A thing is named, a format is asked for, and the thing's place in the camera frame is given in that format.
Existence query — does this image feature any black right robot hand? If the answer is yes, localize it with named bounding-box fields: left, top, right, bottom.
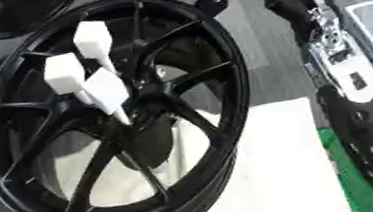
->
left=252, top=0, right=341, bottom=52

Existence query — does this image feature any black spoked wheel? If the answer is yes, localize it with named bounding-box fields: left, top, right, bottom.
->
left=0, top=0, right=268, bottom=212

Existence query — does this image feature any black block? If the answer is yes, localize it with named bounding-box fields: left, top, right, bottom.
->
left=192, top=0, right=234, bottom=20

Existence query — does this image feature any green board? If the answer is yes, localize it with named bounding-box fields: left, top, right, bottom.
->
left=314, top=122, right=373, bottom=212

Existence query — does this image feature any black round tyre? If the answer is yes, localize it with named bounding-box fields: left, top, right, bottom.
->
left=0, top=0, right=88, bottom=41

